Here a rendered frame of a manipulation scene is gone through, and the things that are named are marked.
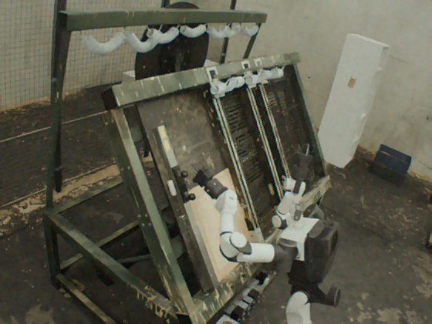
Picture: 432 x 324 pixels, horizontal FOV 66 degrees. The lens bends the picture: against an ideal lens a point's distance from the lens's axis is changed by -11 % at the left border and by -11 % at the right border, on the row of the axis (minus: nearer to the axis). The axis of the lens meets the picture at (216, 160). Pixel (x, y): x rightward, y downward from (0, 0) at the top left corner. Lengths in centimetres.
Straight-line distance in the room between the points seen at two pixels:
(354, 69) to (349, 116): 72
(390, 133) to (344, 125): 154
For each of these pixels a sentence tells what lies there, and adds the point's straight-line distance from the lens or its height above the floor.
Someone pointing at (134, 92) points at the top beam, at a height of 188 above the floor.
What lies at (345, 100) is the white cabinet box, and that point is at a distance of 586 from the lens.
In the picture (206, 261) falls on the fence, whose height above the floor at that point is 105.
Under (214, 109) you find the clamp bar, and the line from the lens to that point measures 228.
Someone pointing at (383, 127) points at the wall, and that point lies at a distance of 725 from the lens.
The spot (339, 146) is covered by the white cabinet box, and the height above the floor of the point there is 33.
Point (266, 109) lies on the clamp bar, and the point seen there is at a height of 159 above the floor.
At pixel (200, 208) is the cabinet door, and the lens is 210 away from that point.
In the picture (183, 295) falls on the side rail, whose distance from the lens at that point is 195.
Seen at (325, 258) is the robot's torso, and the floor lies 131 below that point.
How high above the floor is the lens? 248
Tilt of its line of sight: 28 degrees down
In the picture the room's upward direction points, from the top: 12 degrees clockwise
